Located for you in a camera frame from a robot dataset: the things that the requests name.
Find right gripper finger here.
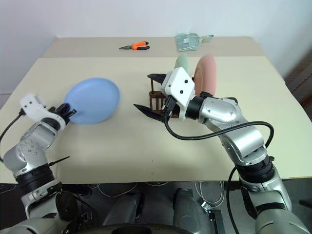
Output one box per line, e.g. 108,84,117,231
133,104,165,123
147,73,169,84

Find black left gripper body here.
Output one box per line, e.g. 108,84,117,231
48,105,71,123

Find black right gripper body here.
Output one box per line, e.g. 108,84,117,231
159,95,180,118

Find blue plate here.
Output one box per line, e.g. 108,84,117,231
63,77,121,125

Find wooden dish rack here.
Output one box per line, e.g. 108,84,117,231
148,78,181,119

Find green plate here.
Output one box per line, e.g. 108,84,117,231
174,54,191,76

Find orange black pliers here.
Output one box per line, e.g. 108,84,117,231
118,41,151,52

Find clear plastic bag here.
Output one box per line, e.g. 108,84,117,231
175,33,202,53

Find pink plate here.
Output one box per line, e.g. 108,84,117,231
194,55,218,98

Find small clear plastic packet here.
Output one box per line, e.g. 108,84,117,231
198,34,215,44

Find dark grey rounded shape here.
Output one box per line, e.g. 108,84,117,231
102,192,145,227
173,188,205,228

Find black rectangular box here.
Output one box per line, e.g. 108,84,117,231
208,209,224,234

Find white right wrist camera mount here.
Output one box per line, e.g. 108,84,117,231
159,67,196,120

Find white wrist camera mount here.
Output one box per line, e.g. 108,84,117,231
19,93,67,131
159,67,196,120

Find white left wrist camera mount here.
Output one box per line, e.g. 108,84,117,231
19,93,67,131

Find black cable tie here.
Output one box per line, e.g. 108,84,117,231
48,156,71,167

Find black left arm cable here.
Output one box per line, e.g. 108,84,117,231
0,111,24,163

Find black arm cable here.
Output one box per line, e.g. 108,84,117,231
226,166,239,234
163,107,275,148
0,111,24,163

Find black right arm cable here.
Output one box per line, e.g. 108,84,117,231
226,166,239,234
163,107,275,148

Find white floor cable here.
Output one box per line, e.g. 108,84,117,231
194,180,225,205
89,182,138,198

